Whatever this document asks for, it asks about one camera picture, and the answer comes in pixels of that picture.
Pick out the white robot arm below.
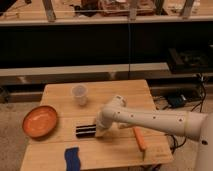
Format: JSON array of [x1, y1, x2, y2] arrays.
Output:
[[95, 95, 213, 171]]

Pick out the translucent plastic cup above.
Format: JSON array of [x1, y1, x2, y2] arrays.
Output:
[[72, 84, 88, 106]]

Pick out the orange ceramic bowl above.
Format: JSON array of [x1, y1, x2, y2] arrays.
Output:
[[22, 106, 58, 138]]

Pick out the wooden table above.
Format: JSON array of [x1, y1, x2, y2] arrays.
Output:
[[21, 80, 173, 171]]

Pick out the black power adapter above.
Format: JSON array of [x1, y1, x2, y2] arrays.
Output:
[[166, 95, 186, 108]]

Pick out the orange handled screwdriver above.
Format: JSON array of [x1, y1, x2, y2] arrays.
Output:
[[133, 127, 147, 159]]

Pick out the black floor cables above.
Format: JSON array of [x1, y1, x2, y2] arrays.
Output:
[[153, 74, 213, 158]]

